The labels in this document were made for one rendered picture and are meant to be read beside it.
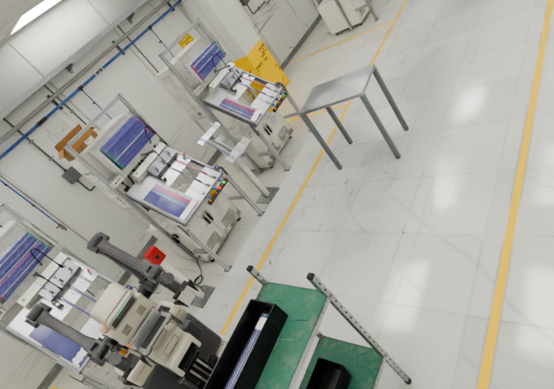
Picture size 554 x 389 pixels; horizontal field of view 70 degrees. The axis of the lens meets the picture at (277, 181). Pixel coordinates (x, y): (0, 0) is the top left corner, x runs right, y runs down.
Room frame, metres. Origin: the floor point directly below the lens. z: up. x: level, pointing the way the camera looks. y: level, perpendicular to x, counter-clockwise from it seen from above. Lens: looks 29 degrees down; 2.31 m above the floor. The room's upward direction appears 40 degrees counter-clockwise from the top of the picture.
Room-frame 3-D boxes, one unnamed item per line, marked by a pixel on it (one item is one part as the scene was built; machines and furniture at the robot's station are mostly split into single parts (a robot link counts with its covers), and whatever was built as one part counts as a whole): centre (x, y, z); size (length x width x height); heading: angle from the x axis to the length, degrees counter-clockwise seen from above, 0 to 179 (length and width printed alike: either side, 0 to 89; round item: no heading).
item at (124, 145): (4.08, 0.91, 1.52); 0.51 x 0.13 x 0.27; 126
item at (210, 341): (2.21, 1.35, 0.59); 0.55 x 0.34 x 0.83; 126
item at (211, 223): (4.14, 1.03, 0.31); 0.70 x 0.65 x 0.62; 126
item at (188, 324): (2.04, 1.14, 0.68); 0.28 x 0.27 x 0.25; 126
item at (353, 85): (3.41, -0.98, 0.40); 0.70 x 0.45 x 0.80; 41
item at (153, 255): (3.34, 1.34, 0.39); 0.24 x 0.24 x 0.78; 36
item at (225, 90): (4.85, -0.26, 0.65); 1.01 x 0.73 x 1.29; 36
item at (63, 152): (4.25, 1.17, 1.82); 0.68 x 0.30 x 0.20; 126
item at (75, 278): (3.16, 2.09, 0.66); 1.01 x 0.73 x 1.31; 36
